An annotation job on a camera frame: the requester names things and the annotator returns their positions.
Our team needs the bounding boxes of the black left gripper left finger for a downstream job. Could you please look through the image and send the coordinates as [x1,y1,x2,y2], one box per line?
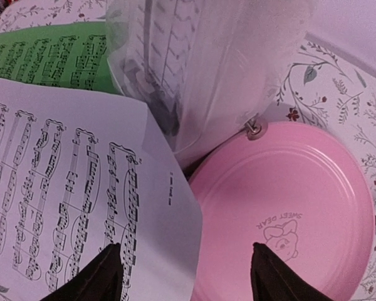
[42,243,124,301]

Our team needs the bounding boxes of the green sheet music page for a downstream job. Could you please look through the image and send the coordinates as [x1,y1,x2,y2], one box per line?
[0,22,117,94]

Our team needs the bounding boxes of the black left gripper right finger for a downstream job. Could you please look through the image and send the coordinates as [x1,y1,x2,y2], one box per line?
[250,243,330,300]

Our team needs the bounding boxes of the pink plastic plate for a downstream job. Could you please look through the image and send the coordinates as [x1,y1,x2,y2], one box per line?
[190,122,375,300]

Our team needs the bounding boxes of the white metronome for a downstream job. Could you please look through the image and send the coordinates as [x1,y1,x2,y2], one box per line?
[105,1,314,167]

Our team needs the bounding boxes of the white sheet music page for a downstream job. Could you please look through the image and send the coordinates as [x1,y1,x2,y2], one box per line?
[0,78,202,300]

